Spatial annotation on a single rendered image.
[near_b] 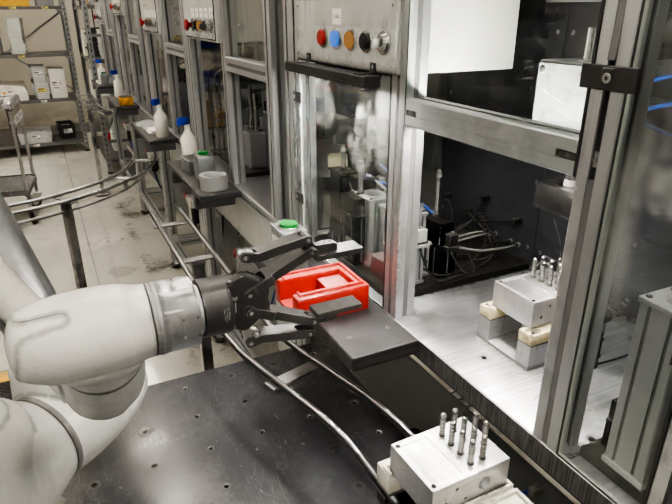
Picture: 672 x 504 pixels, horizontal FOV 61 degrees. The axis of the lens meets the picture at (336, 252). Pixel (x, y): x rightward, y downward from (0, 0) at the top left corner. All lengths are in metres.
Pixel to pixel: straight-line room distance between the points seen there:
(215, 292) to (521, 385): 0.53
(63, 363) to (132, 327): 0.08
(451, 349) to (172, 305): 0.55
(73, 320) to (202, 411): 0.66
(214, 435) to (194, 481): 0.12
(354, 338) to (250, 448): 0.31
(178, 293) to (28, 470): 0.38
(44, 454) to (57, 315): 0.33
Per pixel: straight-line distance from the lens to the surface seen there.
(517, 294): 1.02
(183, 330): 0.70
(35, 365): 0.70
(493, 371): 1.02
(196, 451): 1.21
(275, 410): 1.28
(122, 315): 0.68
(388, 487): 0.86
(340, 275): 1.22
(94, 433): 1.04
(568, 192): 0.99
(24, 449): 0.95
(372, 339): 1.07
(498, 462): 0.82
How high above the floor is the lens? 1.47
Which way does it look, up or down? 23 degrees down
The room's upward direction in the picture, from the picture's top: straight up
